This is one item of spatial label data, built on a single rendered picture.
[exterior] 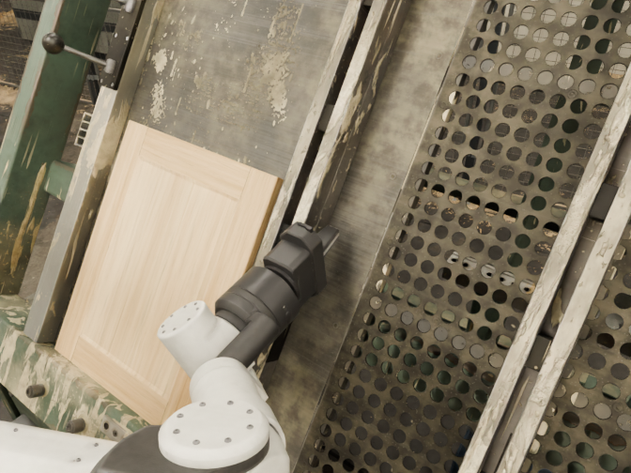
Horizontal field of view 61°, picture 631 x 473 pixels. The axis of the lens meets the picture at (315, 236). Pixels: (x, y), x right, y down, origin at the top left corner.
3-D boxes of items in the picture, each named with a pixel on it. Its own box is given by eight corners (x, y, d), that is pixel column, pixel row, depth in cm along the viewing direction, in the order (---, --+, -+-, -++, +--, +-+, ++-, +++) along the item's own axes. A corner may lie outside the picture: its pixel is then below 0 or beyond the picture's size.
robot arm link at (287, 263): (338, 298, 77) (286, 357, 71) (286, 272, 82) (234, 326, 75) (332, 235, 69) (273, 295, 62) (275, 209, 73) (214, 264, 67)
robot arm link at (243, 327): (253, 335, 74) (194, 398, 67) (209, 274, 70) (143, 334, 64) (305, 342, 65) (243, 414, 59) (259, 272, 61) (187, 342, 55)
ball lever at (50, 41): (113, 78, 105) (38, 49, 98) (118, 59, 105) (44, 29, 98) (115, 79, 102) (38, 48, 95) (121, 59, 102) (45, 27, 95)
